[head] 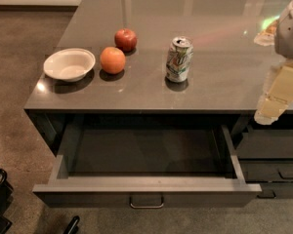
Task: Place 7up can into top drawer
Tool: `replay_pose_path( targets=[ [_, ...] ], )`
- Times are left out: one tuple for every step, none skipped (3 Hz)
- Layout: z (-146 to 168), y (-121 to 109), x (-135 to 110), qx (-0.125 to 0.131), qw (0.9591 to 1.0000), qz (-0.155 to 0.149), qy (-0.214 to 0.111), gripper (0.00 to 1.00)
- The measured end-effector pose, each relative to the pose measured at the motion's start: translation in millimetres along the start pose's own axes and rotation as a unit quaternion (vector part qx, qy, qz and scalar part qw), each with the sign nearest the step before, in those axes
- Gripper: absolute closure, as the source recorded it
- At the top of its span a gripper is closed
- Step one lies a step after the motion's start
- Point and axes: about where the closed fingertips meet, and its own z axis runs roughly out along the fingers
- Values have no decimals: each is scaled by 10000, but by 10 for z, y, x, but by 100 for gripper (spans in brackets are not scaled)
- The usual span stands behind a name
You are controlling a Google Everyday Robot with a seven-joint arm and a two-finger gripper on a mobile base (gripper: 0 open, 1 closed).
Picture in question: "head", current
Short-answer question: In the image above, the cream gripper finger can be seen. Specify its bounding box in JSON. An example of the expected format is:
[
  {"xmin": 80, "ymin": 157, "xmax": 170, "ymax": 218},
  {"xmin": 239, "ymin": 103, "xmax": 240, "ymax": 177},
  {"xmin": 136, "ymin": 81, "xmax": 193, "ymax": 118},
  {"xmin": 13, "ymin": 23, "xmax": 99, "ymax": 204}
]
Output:
[
  {"xmin": 254, "ymin": 60, "xmax": 293, "ymax": 125},
  {"xmin": 254, "ymin": 19, "xmax": 278, "ymax": 47}
]

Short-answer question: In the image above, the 7up soda can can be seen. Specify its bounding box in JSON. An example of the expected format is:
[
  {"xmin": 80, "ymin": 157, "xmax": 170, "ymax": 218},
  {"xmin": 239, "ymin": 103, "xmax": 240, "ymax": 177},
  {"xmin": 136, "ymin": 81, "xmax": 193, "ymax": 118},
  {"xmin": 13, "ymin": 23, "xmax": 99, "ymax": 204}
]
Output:
[{"xmin": 166, "ymin": 36, "xmax": 193, "ymax": 83}]

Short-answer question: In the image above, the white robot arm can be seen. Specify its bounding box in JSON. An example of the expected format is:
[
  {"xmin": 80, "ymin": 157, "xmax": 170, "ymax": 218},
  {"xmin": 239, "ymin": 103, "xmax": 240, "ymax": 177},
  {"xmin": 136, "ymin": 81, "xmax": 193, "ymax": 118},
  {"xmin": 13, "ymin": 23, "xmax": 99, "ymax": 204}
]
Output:
[{"xmin": 254, "ymin": 0, "xmax": 293, "ymax": 125}]

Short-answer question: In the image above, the open grey top drawer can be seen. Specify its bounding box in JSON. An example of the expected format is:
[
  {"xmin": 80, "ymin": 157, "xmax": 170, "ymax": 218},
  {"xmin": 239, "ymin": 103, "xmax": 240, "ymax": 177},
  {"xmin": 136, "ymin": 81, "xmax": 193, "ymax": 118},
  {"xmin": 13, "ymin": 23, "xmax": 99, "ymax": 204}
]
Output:
[{"xmin": 33, "ymin": 126, "xmax": 261, "ymax": 208}]

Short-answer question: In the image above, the red apple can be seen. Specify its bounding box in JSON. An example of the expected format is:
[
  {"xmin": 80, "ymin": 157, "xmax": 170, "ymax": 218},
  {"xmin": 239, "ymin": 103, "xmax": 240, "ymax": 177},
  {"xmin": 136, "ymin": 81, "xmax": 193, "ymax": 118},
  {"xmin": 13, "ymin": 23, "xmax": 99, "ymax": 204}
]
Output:
[{"xmin": 114, "ymin": 28, "xmax": 138, "ymax": 52}]

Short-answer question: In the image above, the orange fruit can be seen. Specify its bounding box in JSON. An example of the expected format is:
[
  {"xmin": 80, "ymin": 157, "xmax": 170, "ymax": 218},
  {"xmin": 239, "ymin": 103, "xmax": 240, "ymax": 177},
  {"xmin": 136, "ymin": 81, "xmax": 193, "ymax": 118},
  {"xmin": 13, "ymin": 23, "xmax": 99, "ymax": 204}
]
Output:
[{"xmin": 100, "ymin": 47, "xmax": 126, "ymax": 74}]

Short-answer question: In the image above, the white bowl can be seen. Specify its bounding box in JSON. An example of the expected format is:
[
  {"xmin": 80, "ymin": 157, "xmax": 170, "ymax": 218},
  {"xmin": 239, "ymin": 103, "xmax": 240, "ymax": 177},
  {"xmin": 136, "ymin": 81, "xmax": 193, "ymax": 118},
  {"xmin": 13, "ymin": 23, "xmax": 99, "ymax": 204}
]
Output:
[{"xmin": 43, "ymin": 48, "xmax": 96, "ymax": 82}]

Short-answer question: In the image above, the black object on floor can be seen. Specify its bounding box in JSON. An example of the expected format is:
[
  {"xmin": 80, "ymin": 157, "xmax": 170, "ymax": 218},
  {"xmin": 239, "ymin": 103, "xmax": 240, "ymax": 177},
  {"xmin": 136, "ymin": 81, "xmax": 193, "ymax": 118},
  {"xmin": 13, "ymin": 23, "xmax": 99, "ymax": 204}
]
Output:
[{"xmin": 63, "ymin": 215, "xmax": 80, "ymax": 234}]

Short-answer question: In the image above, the metal drawer handle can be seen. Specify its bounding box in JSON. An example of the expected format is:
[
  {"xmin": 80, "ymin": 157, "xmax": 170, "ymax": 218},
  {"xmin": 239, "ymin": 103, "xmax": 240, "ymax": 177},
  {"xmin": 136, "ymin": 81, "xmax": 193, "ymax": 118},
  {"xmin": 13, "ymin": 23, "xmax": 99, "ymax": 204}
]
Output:
[{"xmin": 129, "ymin": 195, "xmax": 164, "ymax": 210}]

